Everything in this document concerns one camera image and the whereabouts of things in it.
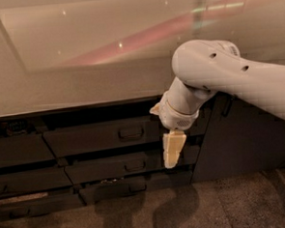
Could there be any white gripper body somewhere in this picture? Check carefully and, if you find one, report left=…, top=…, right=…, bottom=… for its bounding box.
left=158, top=91, right=199, bottom=131

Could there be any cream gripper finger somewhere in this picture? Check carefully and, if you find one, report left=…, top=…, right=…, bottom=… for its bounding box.
left=149, top=103, right=160, bottom=116
left=162, top=129, right=186, bottom=169

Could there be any dark drawer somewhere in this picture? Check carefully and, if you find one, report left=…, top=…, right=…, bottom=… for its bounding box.
left=0, top=134, right=53, bottom=168
left=0, top=167, right=71, bottom=194
left=63, top=144, right=203, bottom=185
left=79, top=170, right=192, bottom=205
left=42, top=111, right=214, bottom=158
left=0, top=193, right=83, bottom=221

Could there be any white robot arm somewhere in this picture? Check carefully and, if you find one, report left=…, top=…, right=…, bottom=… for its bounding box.
left=150, top=40, right=285, bottom=169

